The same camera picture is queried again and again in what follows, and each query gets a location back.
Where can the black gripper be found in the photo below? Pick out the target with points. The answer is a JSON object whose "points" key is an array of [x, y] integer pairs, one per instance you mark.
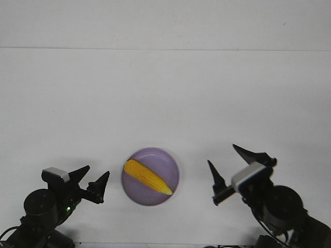
{"points": [[70, 193], [223, 191]]}

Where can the yellow corn cob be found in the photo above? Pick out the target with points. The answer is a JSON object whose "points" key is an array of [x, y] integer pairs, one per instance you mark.
{"points": [[146, 176]]}

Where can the purple round plate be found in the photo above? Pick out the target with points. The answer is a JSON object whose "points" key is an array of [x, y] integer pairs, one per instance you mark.
{"points": [[159, 162]]}

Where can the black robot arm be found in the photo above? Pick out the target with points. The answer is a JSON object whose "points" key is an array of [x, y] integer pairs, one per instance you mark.
{"points": [[46, 209], [277, 208]]}

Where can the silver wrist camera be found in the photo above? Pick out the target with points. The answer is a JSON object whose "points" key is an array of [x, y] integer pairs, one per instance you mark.
{"points": [[54, 176], [250, 173]]}

